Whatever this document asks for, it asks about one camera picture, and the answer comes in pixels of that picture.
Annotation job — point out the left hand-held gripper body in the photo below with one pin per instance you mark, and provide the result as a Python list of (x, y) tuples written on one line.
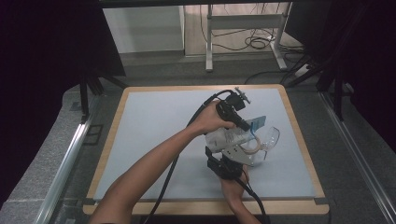
[(230, 109)]

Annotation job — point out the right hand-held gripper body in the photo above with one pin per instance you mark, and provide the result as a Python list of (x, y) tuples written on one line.
[(230, 169)]

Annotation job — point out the blue and white salt bag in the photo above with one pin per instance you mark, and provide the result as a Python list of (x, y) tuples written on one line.
[(224, 138)]

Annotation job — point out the glass pitcher with beige rim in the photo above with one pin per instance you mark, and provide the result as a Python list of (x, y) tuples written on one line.
[(271, 137)]

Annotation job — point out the person's right hand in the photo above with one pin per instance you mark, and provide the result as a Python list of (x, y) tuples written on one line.
[(235, 189)]

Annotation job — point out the person's left hand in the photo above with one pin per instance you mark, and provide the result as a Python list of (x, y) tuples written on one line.
[(208, 121)]

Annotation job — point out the light grey table mat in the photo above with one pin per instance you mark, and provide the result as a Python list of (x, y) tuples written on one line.
[(149, 124)]

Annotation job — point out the white power strip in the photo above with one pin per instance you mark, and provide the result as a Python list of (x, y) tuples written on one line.
[(301, 71)]

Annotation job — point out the black metal stand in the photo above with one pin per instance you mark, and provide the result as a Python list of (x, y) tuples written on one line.
[(338, 93)]

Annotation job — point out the white cabinet panel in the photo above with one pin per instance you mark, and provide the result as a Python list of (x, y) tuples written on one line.
[(143, 28)]

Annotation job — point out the black tripod stand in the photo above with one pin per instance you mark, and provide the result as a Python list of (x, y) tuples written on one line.
[(83, 96)]

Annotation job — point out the black curtain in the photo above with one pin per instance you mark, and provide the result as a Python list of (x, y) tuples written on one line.
[(373, 46), (40, 62)]

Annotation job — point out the white metal desk frame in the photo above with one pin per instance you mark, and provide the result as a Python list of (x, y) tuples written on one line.
[(243, 21)]

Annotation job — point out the aluminium rail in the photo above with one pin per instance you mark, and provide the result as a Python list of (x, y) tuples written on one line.
[(63, 171), (358, 155)]

